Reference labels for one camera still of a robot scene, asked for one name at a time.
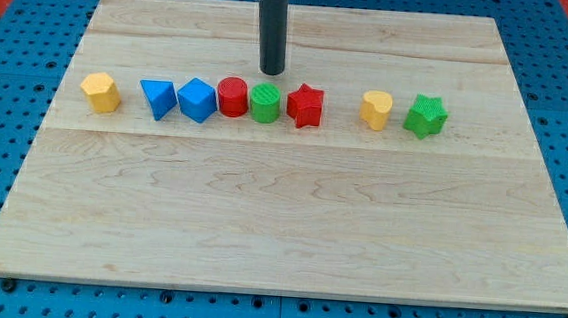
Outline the red cylinder block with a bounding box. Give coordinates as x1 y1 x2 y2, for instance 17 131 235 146
217 77 249 118

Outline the green star block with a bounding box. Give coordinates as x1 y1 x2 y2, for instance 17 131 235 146
403 93 449 140

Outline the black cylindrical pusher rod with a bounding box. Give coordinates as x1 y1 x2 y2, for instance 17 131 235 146
258 0 288 75

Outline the light wooden board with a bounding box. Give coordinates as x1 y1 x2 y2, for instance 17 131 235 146
0 0 568 313

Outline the blue cube block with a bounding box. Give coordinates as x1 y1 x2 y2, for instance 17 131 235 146
176 78 217 123

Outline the yellow hexagon block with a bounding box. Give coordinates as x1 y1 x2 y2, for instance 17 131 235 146
80 72 121 113

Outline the yellow heart block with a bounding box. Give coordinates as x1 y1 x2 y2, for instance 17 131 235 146
359 90 393 132

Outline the blue triangle block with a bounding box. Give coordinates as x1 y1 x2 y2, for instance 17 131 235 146
140 79 178 121

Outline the red star block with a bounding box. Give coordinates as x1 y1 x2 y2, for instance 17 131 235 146
286 83 325 128

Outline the green cylinder block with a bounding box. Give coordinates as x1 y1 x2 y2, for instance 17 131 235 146
249 82 281 124

